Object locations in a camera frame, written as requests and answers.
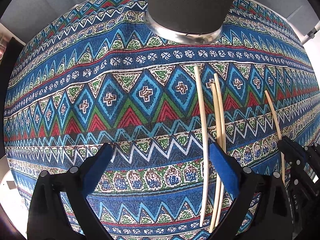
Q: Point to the wooden chopstick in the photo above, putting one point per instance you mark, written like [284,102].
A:
[219,186]
[276,123]
[223,140]
[204,144]

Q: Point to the blue patterned tablecloth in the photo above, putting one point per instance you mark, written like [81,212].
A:
[98,74]

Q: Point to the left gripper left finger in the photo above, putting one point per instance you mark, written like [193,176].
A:
[47,218]

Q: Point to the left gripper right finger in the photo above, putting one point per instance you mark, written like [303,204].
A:
[272,218]

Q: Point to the black cylindrical utensil holder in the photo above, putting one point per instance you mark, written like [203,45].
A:
[190,22]

